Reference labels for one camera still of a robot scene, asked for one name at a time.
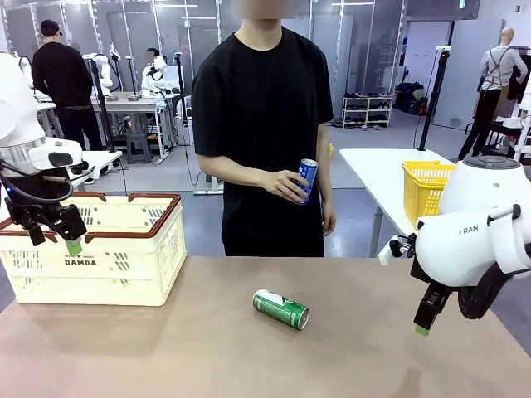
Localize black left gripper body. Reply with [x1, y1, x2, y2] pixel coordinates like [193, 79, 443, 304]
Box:
[4, 197, 64, 231]

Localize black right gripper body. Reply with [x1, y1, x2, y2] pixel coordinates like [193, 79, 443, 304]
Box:
[410, 255, 454, 308]

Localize green drink can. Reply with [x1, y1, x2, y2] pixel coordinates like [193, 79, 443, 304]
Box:
[251, 289, 311, 332]

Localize blue drink can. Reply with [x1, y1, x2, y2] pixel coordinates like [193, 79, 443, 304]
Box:
[295, 158, 319, 206]

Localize person's left forearm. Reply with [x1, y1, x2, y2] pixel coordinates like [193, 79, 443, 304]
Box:
[317, 157, 334, 211]

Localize person's right forearm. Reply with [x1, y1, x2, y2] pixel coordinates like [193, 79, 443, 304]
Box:
[197, 155, 270, 188]

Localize yellow plastic basket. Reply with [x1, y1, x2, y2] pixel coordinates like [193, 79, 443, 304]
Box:
[401, 160, 457, 230]

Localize person's left hand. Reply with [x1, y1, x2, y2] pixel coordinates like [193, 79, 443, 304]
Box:
[322, 206, 338, 236]

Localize person's right hand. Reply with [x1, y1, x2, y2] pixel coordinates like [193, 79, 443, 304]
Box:
[265, 168, 310, 204]

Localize white table with black edge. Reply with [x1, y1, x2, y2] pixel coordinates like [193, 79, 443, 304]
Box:
[68, 149, 124, 192]

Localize grey step stool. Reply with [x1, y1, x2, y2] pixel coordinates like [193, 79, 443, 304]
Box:
[125, 131, 153, 165]

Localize black tripod pole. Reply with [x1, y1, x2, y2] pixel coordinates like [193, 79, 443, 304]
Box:
[89, 57, 118, 153]

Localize man in black with cap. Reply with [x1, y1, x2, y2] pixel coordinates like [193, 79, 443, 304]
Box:
[32, 19, 105, 153]

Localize white side table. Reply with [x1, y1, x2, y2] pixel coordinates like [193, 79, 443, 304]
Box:
[339, 148, 457, 258]

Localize white lab workbench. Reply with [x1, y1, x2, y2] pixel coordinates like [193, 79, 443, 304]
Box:
[90, 91, 169, 161]

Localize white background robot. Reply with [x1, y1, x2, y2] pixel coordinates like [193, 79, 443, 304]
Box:
[82, 51, 114, 97]
[12, 51, 35, 90]
[140, 52, 168, 95]

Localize black utility cart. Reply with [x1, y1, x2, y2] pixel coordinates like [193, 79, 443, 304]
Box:
[480, 119, 524, 163]

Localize black tripod with white top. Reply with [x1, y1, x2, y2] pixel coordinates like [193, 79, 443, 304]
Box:
[417, 46, 452, 151]

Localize black bag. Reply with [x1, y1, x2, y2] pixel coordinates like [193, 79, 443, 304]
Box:
[393, 82, 426, 116]

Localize white shoe rack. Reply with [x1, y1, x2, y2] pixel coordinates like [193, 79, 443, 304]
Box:
[342, 91, 394, 129]

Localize person in black t-shirt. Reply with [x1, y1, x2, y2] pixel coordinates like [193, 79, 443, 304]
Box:
[191, 0, 336, 258]

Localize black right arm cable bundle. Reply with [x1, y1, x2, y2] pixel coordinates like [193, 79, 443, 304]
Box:
[458, 260, 516, 319]

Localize cream shopping basket brown handles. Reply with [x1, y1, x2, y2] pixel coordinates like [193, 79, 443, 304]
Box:
[0, 192, 188, 308]

